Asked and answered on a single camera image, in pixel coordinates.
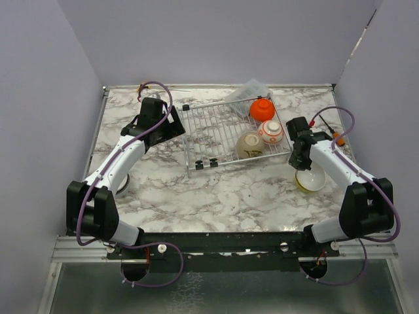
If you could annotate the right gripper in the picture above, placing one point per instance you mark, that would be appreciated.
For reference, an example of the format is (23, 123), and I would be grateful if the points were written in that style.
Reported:
(298, 165)

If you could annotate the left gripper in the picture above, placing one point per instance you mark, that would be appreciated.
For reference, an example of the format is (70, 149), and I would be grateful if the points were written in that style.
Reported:
(173, 129)

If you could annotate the white orange patterned bowl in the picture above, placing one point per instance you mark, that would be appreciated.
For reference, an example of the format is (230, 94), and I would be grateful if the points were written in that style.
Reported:
(271, 132)

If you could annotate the orange plastic bowl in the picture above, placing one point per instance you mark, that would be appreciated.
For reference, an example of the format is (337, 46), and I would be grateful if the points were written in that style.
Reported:
(262, 110)

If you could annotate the beige ceramic bowl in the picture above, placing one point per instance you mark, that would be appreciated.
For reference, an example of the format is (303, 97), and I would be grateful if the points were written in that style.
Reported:
(249, 145)

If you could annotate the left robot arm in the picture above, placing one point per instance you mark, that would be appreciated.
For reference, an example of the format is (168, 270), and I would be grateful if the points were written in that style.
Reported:
(90, 205)

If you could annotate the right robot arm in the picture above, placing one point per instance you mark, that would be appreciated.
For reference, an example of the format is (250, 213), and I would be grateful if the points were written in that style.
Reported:
(367, 204)

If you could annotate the yellow black small clamp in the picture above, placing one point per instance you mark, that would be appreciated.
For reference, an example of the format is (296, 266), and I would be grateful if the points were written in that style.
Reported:
(142, 87)

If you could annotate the yellow white bowl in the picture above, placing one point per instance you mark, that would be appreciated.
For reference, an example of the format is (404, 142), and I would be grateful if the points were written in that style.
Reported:
(300, 187)

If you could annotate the clear plastic container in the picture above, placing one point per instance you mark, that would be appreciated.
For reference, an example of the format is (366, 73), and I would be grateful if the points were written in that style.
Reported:
(245, 98)

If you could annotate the orange handled screwdriver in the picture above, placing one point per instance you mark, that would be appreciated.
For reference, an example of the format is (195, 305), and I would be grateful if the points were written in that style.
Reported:
(340, 142)

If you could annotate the silver wire dish rack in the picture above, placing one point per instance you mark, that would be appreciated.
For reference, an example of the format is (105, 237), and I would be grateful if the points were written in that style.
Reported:
(213, 130)

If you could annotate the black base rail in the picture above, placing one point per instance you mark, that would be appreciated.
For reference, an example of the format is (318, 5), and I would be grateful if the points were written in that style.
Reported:
(221, 252)

